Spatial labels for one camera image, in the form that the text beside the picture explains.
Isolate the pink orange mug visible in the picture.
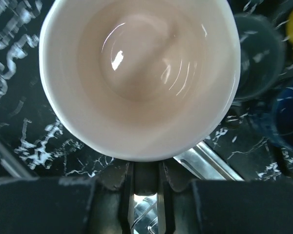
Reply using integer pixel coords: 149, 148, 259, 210
39, 0, 242, 195

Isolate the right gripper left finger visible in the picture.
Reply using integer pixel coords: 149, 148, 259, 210
0, 162, 133, 234

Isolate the silver metal tray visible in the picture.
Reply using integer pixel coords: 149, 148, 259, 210
132, 142, 244, 234

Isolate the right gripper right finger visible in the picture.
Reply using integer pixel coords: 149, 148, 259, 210
158, 162, 293, 234

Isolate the dark grey mug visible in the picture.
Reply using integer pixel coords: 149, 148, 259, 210
234, 14, 286, 101

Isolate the navy blue mug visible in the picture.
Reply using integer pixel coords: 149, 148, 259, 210
246, 78, 293, 161

